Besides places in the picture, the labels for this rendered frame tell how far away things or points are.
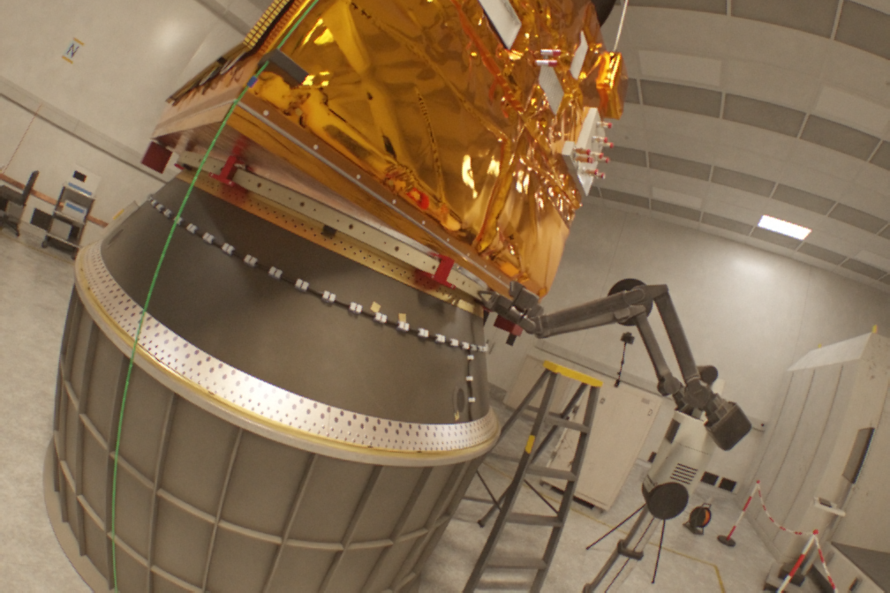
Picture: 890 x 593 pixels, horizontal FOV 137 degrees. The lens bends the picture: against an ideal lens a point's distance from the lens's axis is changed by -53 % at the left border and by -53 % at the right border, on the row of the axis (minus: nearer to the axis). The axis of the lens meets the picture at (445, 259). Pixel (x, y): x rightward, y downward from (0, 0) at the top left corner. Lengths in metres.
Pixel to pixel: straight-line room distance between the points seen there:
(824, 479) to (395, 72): 5.99
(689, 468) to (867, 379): 4.82
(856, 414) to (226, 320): 6.21
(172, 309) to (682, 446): 1.64
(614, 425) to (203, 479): 4.03
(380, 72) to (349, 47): 0.11
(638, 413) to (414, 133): 3.92
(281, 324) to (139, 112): 5.51
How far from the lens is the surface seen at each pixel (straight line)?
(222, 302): 1.03
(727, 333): 8.69
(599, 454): 4.52
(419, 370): 1.15
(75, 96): 6.29
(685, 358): 1.27
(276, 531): 1.18
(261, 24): 0.96
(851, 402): 5.94
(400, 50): 1.04
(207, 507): 1.17
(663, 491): 1.49
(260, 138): 0.85
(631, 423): 4.44
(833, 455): 5.91
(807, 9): 4.46
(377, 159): 1.00
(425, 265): 1.17
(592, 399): 2.46
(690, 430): 1.44
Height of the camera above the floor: 1.59
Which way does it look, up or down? 7 degrees up
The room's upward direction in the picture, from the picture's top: 23 degrees clockwise
